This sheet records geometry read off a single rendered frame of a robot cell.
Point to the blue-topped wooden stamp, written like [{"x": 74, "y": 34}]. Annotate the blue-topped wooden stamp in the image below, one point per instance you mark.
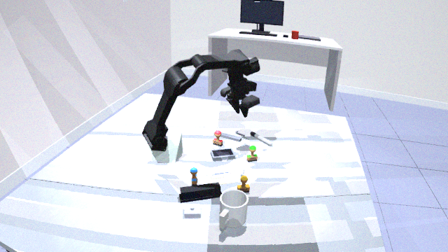
[{"x": 194, "y": 172}]

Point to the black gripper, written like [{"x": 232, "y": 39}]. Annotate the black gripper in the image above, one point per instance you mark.
[{"x": 236, "y": 92}]

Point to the red-handled rubber stamp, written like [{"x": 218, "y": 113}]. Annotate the red-handled rubber stamp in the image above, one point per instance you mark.
[{"x": 217, "y": 141}]

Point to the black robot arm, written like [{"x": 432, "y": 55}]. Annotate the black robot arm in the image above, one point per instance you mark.
[{"x": 235, "y": 63}]

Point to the grey mug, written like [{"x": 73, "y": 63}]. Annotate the grey mug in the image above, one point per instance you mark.
[{"x": 233, "y": 208}]

